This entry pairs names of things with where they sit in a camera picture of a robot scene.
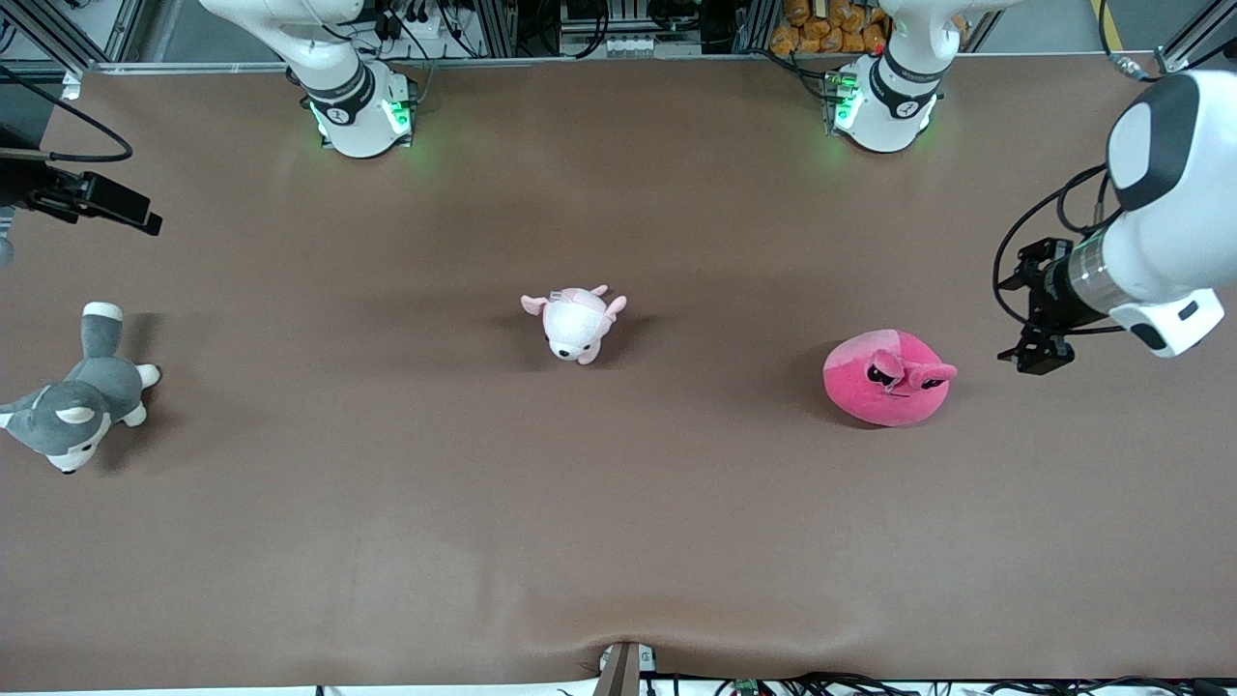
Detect pink round plush toy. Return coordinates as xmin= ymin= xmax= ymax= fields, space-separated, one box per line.
xmin=822 ymin=330 xmax=959 ymax=428

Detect grey white husky plush toy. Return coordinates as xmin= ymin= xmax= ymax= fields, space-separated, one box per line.
xmin=0 ymin=302 xmax=162 ymax=475

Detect pale pink white plush toy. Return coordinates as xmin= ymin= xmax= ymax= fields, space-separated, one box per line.
xmin=521 ymin=284 xmax=628 ymax=366

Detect orange packaged goods pile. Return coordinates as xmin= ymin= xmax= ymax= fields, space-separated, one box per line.
xmin=770 ymin=0 xmax=895 ymax=55

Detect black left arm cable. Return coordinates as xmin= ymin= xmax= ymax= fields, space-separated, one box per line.
xmin=992 ymin=164 xmax=1127 ymax=335

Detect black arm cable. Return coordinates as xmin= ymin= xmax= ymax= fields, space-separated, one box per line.
xmin=0 ymin=63 xmax=133 ymax=164
xmin=992 ymin=164 xmax=1127 ymax=335

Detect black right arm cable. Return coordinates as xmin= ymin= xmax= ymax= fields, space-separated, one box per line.
xmin=0 ymin=63 xmax=133 ymax=164

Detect aluminium frame profile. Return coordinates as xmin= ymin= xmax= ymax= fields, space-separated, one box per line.
xmin=1155 ymin=0 xmax=1237 ymax=74
xmin=0 ymin=0 xmax=127 ymax=73

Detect black cable bundle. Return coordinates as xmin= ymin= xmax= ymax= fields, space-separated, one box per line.
xmin=667 ymin=670 xmax=1237 ymax=696

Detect brown table edge bracket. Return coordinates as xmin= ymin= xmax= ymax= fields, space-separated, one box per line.
xmin=593 ymin=641 xmax=658 ymax=696

